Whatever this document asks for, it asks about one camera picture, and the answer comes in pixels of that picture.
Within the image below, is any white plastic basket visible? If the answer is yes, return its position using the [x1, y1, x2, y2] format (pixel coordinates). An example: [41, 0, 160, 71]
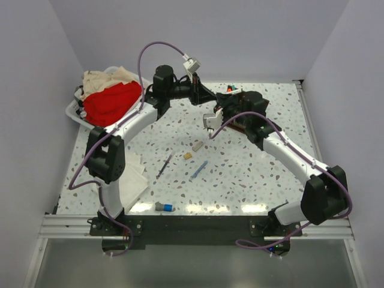
[65, 84, 139, 129]

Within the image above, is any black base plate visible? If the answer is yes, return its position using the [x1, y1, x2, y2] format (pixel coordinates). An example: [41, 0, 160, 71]
[87, 214, 301, 251]

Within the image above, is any grey blue cylinder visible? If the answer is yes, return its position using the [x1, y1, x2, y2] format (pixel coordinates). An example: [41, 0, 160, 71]
[155, 202, 173, 212]

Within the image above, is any small tan sharpener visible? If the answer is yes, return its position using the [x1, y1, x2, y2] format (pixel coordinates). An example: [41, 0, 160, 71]
[184, 153, 192, 160]

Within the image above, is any beige cloth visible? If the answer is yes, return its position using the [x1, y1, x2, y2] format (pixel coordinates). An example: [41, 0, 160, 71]
[80, 67, 139, 101]

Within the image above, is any white folded cloth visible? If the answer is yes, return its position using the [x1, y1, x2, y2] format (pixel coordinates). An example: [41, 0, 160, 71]
[119, 149, 148, 212]

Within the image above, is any purple black pen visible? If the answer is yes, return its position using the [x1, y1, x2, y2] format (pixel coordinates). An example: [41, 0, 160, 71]
[156, 150, 175, 179]

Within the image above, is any beige eraser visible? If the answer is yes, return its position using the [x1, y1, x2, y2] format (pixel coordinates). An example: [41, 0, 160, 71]
[192, 142, 203, 152]

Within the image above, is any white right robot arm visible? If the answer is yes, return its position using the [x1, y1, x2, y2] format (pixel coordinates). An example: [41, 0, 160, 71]
[215, 91, 352, 236]

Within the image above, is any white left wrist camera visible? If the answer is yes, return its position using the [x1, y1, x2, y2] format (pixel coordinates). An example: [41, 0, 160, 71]
[183, 58, 201, 74]

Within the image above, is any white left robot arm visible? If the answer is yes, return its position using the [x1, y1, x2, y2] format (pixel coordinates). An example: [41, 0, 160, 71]
[85, 65, 217, 235]

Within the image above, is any blue pen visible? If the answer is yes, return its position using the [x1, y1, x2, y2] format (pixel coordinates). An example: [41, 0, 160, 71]
[190, 160, 208, 179]

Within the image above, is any red cloth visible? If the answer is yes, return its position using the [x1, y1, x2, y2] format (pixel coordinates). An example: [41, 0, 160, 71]
[83, 81, 142, 127]

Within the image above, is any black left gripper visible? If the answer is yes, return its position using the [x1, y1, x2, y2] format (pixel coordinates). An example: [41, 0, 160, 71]
[166, 73, 216, 107]

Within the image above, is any brown wooden desk organizer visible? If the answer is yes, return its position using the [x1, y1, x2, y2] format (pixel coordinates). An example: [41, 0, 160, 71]
[221, 91, 269, 133]

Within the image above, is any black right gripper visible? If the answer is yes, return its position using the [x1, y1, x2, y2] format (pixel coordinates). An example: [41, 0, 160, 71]
[213, 94, 251, 128]

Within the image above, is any aluminium rail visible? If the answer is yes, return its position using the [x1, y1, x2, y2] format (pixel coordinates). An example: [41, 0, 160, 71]
[293, 80, 324, 162]
[38, 214, 355, 240]

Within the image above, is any aluminium right side rail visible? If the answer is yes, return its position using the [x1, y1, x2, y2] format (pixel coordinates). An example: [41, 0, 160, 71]
[293, 80, 324, 162]

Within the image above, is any aluminium front rail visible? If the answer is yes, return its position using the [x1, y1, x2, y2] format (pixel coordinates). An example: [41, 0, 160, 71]
[38, 214, 355, 240]

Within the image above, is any teal capped white marker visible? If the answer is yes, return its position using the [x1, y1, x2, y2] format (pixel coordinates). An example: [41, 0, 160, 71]
[231, 86, 242, 94]

